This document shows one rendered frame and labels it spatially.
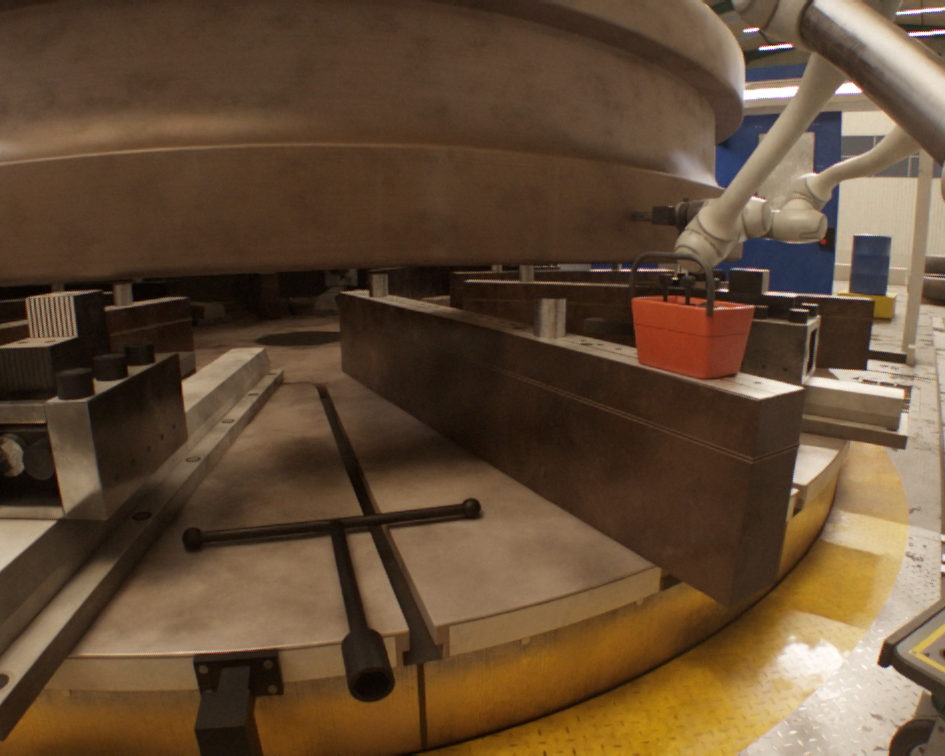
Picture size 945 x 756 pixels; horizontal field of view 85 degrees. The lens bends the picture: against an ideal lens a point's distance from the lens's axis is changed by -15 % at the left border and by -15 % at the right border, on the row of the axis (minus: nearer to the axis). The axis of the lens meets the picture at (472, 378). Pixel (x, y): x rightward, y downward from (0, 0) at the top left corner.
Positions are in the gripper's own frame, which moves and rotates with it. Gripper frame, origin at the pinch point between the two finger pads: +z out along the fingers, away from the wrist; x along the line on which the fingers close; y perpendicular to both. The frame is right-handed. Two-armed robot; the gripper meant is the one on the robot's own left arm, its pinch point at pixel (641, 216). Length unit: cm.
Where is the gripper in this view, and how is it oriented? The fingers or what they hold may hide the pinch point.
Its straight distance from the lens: 172.9
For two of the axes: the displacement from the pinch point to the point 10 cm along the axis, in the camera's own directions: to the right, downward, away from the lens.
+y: 0.0, -9.7, -2.2
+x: -7.9, 1.4, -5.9
